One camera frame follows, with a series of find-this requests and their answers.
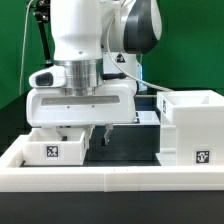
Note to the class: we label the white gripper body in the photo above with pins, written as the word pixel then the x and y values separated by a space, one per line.
pixel 112 103

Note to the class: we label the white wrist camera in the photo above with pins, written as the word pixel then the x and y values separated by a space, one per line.
pixel 51 77

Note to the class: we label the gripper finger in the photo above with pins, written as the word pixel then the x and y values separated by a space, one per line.
pixel 90 130
pixel 108 131

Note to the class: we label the white workspace border frame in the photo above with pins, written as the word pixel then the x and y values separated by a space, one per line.
pixel 15 178

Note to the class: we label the white fiducial marker plate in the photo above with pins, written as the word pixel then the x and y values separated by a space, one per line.
pixel 146 118

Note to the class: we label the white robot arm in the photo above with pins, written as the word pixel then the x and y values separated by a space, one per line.
pixel 86 86

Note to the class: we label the white drawer cabinet frame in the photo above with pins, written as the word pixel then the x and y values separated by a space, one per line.
pixel 191 128

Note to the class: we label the white drawer box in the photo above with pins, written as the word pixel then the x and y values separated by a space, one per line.
pixel 50 147

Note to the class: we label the black camera stand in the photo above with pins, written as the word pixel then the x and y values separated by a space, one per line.
pixel 42 15

